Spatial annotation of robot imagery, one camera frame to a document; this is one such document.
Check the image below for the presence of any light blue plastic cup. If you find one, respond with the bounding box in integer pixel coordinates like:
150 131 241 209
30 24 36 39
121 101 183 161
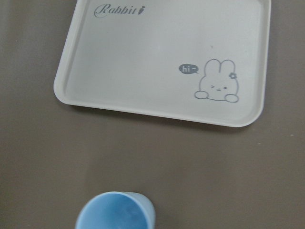
75 191 156 229

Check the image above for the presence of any cream rabbit serving tray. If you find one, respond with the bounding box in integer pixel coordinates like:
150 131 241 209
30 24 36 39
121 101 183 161
53 0 272 127

